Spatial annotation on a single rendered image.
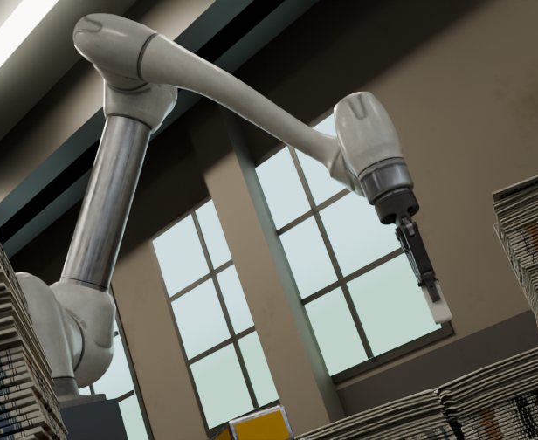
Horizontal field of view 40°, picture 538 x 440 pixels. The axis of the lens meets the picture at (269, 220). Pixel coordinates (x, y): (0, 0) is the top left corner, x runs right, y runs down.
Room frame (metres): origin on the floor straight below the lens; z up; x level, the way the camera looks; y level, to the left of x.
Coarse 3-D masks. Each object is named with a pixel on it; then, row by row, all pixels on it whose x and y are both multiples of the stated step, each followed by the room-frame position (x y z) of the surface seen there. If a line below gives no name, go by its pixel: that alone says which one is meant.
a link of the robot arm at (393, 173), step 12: (372, 168) 1.25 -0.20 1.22; (384, 168) 1.25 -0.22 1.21; (396, 168) 1.25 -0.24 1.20; (360, 180) 1.28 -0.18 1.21; (372, 180) 1.26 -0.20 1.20; (384, 180) 1.25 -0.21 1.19; (396, 180) 1.25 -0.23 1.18; (408, 180) 1.26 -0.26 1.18; (372, 192) 1.27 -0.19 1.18; (384, 192) 1.26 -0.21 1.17; (372, 204) 1.31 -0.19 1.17
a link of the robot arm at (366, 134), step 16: (352, 96) 1.26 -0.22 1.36; (368, 96) 1.26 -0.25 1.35; (336, 112) 1.27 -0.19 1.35; (352, 112) 1.25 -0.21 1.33; (368, 112) 1.25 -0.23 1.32; (384, 112) 1.26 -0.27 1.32; (336, 128) 1.28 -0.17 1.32; (352, 128) 1.25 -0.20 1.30; (368, 128) 1.24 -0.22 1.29; (384, 128) 1.25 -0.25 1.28; (352, 144) 1.26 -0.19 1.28; (368, 144) 1.24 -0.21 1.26; (384, 144) 1.25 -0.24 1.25; (400, 144) 1.28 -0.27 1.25; (352, 160) 1.27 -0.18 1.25; (368, 160) 1.25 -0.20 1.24; (384, 160) 1.25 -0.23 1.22
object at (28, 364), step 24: (0, 264) 0.47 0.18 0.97; (0, 288) 0.46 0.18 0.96; (0, 312) 0.46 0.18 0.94; (24, 312) 0.58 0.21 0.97; (0, 336) 0.46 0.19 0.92; (24, 336) 0.53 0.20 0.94; (0, 360) 0.46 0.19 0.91; (24, 360) 0.48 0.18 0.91; (0, 384) 0.46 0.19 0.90; (24, 384) 0.47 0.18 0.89; (48, 384) 0.64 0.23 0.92; (0, 408) 0.46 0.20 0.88; (24, 408) 0.47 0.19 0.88; (48, 408) 0.57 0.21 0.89; (0, 432) 0.46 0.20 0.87; (24, 432) 0.47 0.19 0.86; (48, 432) 0.52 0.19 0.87
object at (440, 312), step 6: (426, 288) 1.29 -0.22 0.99; (438, 288) 1.29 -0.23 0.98; (426, 294) 1.29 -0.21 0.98; (426, 300) 1.29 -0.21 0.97; (438, 300) 1.29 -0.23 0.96; (444, 300) 1.29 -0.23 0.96; (432, 306) 1.29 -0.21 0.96; (438, 306) 1.29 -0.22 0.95; (444, 306) 1.29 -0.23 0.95; (432, 312) 1.29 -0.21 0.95; (438, 312) 1.29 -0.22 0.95; (444, 312) 1.29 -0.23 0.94; (450, 312) 1.29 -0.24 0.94; (438, 318) 1.29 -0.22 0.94; (444, 318) 1.29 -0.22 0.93; (450, 318) 1.29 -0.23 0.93
